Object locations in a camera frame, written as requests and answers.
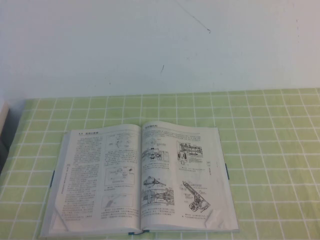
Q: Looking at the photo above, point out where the green white checked tablecloth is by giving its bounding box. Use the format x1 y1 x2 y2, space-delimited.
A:
0 87 320 240

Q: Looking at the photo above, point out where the technical book with diagrams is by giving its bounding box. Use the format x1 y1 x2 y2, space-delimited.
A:
37 121 241 238

